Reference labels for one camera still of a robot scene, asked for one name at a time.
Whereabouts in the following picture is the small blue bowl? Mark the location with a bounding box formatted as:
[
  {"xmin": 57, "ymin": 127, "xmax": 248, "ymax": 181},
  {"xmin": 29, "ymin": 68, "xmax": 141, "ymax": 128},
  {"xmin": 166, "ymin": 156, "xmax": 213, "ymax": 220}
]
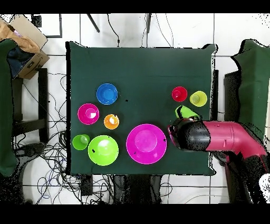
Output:
[{"xmin": 96, "ymin": 82, "xmax": 119, "ymax": 106}]

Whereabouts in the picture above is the black floor frame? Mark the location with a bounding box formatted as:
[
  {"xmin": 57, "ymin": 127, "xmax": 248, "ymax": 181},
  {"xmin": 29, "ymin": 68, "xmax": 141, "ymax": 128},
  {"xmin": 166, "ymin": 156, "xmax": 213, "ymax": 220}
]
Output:
[{"xmin": 31, "ymin": 13, "xmax": 63, "ymax": 39}]

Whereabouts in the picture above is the cardboard box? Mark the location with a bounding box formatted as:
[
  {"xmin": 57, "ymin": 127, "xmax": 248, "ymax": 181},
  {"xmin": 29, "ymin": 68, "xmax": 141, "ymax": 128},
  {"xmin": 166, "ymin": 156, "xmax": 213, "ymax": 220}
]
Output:
[{"xmin": 0, "ymin": 14, "xmax": 51, "ymax": 80}]

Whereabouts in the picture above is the small magenta bowl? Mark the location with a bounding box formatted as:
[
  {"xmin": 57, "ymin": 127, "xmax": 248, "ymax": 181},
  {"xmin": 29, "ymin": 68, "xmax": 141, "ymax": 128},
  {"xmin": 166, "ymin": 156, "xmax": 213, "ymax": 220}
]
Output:
[{"xmin": 77, "ymin": 102, "xmax": 100, "ymax": 126}]

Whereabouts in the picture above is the green cloth covered table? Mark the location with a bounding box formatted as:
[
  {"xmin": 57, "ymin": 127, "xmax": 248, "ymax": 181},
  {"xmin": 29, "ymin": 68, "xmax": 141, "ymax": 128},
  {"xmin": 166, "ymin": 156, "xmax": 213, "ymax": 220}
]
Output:
[
  {"xmin": 0, "ymin": 39, "xmax": 18, "ymax": 178},
  {"xmin": 230, "ymin": 39, "xmax": 270, "ymax": 142}
]

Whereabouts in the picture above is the rounded green cup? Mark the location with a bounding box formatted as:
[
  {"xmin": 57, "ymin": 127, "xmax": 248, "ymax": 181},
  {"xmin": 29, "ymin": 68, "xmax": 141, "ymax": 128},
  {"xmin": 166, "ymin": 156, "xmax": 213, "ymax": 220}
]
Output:
[{"xmin": 174, "ymin": 105, "xmax": 200, "ymax": 120}]

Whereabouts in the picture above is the yellow cup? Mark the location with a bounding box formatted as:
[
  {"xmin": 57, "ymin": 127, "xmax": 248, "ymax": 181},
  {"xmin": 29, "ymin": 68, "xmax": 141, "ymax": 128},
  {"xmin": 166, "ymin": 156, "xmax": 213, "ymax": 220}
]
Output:
[{"xmin": 189, "ymin": 90, "xmax": 208, "ymax": 108}]

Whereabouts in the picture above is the dark green tablecloth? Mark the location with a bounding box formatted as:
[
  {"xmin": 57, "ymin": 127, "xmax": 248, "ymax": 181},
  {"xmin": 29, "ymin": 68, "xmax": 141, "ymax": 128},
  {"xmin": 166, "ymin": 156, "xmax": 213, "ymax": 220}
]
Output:
[{"xmin": 65, "ymin": 41, "xmax": 218, "ymax": 176}]

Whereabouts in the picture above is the orange cup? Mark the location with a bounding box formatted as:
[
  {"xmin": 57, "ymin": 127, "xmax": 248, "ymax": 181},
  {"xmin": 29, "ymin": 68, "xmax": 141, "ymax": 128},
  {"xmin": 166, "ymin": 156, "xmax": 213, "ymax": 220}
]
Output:
[{"xmin": 103, "ymin": 114, "xmax": 120, "ymax": 130}]

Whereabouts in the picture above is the tall green cup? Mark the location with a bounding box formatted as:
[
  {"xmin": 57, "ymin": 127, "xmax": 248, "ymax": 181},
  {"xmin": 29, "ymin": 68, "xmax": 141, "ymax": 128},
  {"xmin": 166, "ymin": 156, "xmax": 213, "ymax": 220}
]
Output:
[{"xmin": 72, "ymin": 134, "xmax": 91, "ymax": 151}]

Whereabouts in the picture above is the red cup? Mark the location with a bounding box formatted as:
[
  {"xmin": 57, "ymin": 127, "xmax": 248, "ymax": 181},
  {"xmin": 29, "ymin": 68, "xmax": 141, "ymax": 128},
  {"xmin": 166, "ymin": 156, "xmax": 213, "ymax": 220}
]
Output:
[{"xmin": 171, "ymin": 86, "xmax": 188, "ymax": 102}]

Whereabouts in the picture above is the large pink bowl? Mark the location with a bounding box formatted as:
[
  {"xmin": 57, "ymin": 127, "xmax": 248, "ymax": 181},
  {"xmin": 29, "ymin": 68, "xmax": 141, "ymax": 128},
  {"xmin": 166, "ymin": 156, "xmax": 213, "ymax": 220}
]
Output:
[{"xmin": 126, "ymin": 123, "xmax": 168, "ymax": 165}]

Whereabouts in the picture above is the black tripod leg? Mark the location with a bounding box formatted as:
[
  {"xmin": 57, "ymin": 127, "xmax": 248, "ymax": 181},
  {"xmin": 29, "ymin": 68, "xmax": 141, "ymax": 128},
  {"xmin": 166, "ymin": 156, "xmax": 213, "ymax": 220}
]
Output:
[
  {"xmin": 146, "ymin": 13, "xmax": 152, "ymax": 34},
  {"xmin": 86, "ymin": 13, "xmax": 101, "ymax": 33}
]

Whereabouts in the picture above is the grey chair base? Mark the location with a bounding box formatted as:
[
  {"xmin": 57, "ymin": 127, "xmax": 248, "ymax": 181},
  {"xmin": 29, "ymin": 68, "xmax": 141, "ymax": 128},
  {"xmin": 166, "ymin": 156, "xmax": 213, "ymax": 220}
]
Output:
[{"xmin": 14, "ymin": 142, "xmax": 46, "ymax": 158}]

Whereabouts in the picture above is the black power strip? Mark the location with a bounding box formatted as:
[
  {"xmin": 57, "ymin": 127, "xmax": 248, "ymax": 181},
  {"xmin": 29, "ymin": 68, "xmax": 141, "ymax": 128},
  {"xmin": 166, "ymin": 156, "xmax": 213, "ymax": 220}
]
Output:
[{"xmin": 81, "ymin": 174, "xmax": 94, "ymax": 197}]

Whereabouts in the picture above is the black stool frame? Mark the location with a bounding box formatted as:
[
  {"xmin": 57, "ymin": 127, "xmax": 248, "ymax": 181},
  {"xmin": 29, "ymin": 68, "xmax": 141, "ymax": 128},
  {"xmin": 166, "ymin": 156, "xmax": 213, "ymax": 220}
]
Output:
[{"xmin": 11, "ymin": 68, "xmax": 50, "ymax": 144}]

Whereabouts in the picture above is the large green bowl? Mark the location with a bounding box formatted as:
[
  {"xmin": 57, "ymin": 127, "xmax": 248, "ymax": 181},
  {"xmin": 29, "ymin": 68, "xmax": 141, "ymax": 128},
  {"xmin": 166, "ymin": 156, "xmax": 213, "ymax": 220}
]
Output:
[{"xmin": 88, "ymin": 135, "xmax": 119, "ymax": 166}]

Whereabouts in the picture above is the black floor cable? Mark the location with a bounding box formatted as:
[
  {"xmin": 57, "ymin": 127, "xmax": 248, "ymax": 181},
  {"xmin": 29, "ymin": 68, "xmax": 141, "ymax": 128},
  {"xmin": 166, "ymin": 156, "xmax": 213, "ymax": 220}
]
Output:
[{"xmin": 106, "ymin": 13, "xmax": 121, "ymax": 48}]

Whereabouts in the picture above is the black box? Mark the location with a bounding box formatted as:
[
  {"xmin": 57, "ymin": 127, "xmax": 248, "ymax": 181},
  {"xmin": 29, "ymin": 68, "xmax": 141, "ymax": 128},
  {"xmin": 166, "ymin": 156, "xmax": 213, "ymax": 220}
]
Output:
[{"xmin": 223, "ymin": 70, "xmax": 241, "ymax": 123}]

